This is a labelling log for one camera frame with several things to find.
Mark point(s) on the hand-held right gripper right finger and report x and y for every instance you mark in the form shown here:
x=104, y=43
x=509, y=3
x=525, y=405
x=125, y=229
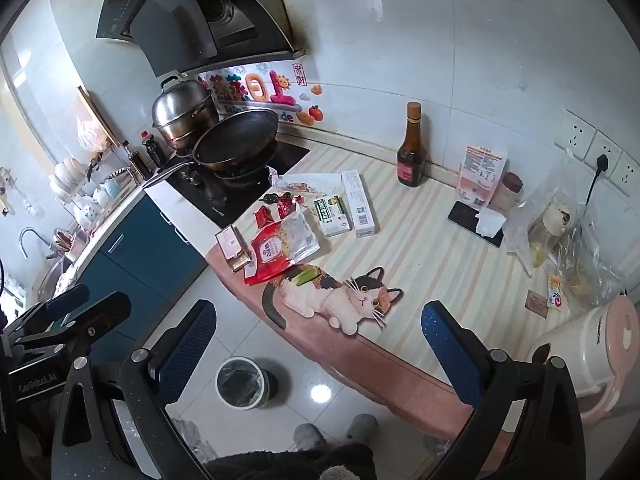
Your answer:
x=450, y=355

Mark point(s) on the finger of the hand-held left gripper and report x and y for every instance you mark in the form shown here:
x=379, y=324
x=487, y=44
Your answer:
x=102, y=310
x=69, y=299

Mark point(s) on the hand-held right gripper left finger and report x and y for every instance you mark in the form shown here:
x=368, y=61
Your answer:
x=184, y=347

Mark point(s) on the white bin with black bag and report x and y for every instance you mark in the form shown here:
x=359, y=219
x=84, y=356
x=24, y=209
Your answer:
x=242, y=385

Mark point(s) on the clear printed plastic wrapper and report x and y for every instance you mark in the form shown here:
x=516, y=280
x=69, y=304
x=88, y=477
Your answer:
x=310, y=180

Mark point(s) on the chopstick holder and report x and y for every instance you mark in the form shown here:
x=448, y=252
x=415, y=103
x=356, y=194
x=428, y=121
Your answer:
x=64, y=241

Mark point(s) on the blue kitchen cabinet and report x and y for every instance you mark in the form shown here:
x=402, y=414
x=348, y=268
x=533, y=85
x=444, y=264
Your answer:
x=140, y=250

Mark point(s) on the steel faucet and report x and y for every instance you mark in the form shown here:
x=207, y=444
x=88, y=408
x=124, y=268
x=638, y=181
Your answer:
x=30, y=232

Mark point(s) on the crumpled plastic on floor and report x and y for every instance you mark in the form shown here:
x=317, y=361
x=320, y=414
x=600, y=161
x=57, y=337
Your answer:
x=192, y=440

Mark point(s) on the small brown packet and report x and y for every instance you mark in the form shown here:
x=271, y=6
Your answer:
x=537, y=303

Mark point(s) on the metal dish rack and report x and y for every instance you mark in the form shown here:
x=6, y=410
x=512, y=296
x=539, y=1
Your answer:
x=95, y=200

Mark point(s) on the brown snack wrapper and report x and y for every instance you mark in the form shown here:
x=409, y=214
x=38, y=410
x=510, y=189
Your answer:
x=240, y=261

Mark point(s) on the grey fluffy slipper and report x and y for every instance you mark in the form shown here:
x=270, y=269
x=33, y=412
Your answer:
x=310, y=437
x=361, y=427

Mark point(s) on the yellow red sachet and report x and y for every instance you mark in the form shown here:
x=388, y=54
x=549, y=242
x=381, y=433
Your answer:
x=556, y=292

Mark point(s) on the stack of white bowls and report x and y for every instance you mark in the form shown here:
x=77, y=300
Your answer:
x=66, y=175

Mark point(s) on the red white snack bag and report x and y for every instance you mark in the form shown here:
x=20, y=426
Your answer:
x=270, y=255

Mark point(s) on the pink white electric kettle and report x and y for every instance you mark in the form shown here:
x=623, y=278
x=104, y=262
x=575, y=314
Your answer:
x=585, y=350

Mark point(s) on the cat shaped mat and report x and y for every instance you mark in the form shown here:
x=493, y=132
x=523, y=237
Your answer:
x=325, y=302

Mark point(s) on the white tissue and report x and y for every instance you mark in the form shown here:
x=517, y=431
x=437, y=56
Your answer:
x=490, y=222

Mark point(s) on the black smartphone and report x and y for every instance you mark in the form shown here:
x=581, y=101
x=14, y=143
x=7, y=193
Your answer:
x=462, y=216

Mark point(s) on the green wrapper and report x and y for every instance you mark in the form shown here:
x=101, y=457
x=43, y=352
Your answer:
x=306, y=277

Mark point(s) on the black stove hob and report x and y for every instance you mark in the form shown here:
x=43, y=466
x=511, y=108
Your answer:
x=215, y=202

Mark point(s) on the dark seasoning bottle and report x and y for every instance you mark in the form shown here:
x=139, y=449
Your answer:
x=136, y=162

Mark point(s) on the small red wrapper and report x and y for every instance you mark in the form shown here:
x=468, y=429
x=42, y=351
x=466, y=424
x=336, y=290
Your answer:
x=287, y=205
x=263, y=216

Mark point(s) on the person's dark fluffy clothing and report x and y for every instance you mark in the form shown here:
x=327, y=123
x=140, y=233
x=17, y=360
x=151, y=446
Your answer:
x=290, y=466

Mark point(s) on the dark bottle with red cap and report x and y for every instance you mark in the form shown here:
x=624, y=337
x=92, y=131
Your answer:
x=151, y=150

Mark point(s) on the crinkled clear plastic bag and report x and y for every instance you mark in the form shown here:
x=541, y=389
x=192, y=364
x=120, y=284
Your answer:
x=595, y=270

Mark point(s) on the jar with brown lid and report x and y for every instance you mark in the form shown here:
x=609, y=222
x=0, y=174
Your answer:
x=511, y=192

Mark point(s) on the long white box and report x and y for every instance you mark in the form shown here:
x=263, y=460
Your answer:
x=358, y=205

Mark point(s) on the pink white pouch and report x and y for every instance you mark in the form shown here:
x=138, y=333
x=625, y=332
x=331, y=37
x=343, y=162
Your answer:
x=480, y=175

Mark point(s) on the green white box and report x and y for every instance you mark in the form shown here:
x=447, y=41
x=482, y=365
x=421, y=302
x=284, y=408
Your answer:
x=331, y=215

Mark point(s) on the wooden cutting board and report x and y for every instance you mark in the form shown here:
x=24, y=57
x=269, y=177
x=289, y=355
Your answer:
x=97, y=112

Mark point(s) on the brown glass sauce bottle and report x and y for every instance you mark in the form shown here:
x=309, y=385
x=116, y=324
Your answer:
x=411, y=155

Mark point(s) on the dark wok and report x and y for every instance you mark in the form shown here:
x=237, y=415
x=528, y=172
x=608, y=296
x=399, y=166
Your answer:
x=235, y=135

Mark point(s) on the steel steamer pot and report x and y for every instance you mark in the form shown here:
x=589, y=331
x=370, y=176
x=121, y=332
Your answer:
x=182, y=105

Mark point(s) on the black range hood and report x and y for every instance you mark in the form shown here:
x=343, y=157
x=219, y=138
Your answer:
x=165, y=20

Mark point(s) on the white wall socket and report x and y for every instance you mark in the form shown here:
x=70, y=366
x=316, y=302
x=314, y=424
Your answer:
x=629, y=175
x=612, y=147
x=575, y=132

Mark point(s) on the colourful wall sticker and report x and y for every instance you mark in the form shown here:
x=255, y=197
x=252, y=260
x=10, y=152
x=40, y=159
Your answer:
x=250, y=87

